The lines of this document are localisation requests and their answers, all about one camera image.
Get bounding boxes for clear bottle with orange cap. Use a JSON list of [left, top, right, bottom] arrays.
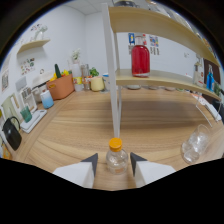
[[105, 137, 130, 176]]

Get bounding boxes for blue liquid bottle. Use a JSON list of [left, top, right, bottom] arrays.
[[206, 64, 216, 93]]

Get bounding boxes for green cup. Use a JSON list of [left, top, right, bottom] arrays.
[[19, 105, 33, 123]]

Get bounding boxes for white and blue cup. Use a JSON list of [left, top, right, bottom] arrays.
[[39, 89, 55, 110]]

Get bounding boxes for yellow cup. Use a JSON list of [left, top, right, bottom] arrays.
[[90, 76, 105, 92]]

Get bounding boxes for clear glass with ice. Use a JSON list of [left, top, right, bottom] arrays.
[[180, 123, 211, 164]]

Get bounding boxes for white tray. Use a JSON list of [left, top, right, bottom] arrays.
[[19, 109, 48, 134]]

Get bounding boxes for black kettle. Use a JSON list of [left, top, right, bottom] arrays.
[[1, 116, 23, 151]]

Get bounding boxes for orange storage basket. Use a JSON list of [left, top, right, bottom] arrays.
[[45, 73, 76, 101]]

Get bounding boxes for two-tier wooden shelf rack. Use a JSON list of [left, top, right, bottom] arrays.
[[101, 3, 223, 139]]

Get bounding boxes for white kitchen appliance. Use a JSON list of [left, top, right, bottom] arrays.
[[32, 69, 53, 98]]

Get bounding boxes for green potted plant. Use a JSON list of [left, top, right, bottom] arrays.
[[89, 67, 100, 78]]

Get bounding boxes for green cucumber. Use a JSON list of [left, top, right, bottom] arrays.
[[54, 63, 63, 79]]

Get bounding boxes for red liquid glass bottle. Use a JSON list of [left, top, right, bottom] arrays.
[[130, 35, 151, 78]]

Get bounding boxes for vase with flowers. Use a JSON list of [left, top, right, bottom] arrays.
[[31, 23, 49, 42]]

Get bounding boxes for small wall sticker sheet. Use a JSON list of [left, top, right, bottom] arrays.
[[19, 58, 36, 76]]

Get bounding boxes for multicolour wall poster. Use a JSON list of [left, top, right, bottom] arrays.
[[148, 34, 160, 56]]

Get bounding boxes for blue and yellow wall poster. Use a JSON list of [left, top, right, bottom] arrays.
[[128, 32, 136, 55]]

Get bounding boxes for wooden wall shelf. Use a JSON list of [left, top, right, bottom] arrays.
[[16, 39, 51, 56]]

